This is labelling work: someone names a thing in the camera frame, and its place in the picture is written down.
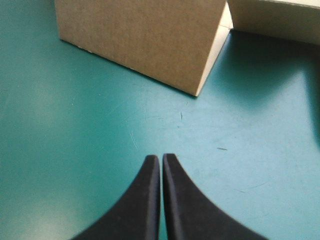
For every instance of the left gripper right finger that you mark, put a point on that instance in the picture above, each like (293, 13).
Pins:
(190, 212)

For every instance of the brown cardboard box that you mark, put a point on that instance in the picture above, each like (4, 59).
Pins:
(140, 37)

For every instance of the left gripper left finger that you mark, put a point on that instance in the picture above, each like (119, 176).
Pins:
(140, 207)

